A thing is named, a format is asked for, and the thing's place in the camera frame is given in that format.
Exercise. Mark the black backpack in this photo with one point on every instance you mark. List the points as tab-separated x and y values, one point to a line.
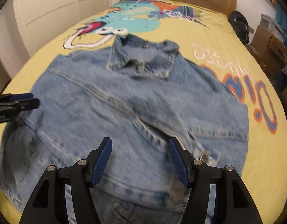
239	26

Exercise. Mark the white wardrobe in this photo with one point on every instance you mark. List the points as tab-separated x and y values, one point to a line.
52	9

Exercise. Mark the wooden desk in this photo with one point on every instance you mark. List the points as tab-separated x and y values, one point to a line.
265	44

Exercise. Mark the white printer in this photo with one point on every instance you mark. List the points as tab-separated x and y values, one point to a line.
270	23

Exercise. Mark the teal curtain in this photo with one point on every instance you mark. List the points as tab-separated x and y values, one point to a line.
281	21

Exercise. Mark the yellow printed blanket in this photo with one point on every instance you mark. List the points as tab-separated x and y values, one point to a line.
262	149

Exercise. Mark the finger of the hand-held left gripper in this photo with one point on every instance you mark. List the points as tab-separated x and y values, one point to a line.
22	96
19	107

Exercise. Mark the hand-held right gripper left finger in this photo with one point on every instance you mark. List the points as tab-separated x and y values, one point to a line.
101	161

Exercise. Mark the blue denim jacket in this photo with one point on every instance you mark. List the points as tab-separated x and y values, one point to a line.
134	112

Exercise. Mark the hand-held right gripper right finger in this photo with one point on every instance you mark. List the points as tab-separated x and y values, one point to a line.
178	163

